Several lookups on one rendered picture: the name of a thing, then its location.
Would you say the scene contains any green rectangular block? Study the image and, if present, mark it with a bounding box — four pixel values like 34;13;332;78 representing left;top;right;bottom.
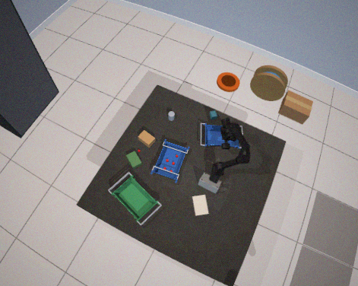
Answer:
126;151;142;169

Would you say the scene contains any blue plastic tray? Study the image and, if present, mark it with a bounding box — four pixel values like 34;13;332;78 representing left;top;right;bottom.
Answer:
150;139;190;183

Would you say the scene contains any small teal block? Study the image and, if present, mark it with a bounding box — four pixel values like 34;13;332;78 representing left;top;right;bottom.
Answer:
210;110;217;119

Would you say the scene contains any orange block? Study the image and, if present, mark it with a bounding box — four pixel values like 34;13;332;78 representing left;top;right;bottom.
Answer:
138;130;155;148

